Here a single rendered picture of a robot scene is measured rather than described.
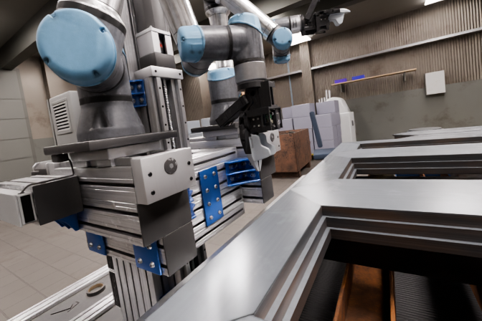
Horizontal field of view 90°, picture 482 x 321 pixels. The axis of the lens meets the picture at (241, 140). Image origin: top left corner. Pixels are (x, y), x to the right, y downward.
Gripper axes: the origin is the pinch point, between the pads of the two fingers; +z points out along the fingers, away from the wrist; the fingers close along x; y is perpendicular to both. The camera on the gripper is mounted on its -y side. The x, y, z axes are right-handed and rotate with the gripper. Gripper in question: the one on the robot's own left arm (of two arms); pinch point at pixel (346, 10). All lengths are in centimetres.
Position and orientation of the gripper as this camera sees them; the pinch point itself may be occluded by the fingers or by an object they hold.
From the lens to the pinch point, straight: 127.5
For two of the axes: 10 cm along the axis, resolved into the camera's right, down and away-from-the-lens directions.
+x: -1.0, 2.2, -9.7
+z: 9.8, -1.2, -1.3
